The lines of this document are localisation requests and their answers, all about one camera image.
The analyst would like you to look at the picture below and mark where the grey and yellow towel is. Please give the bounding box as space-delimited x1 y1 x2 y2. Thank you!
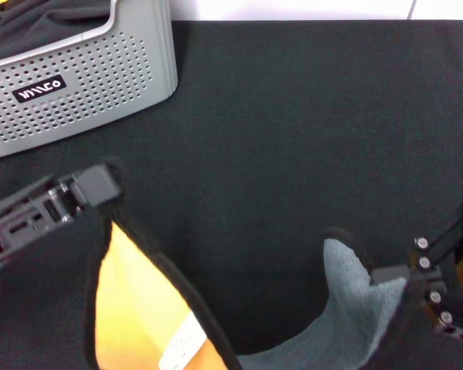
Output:
83 156 428 370

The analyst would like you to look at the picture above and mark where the grey perforated storage box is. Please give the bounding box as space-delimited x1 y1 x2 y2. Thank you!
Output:
0 0 179 163

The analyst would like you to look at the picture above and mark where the black tablecloth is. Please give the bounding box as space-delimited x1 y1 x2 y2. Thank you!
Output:
0 18 463 370

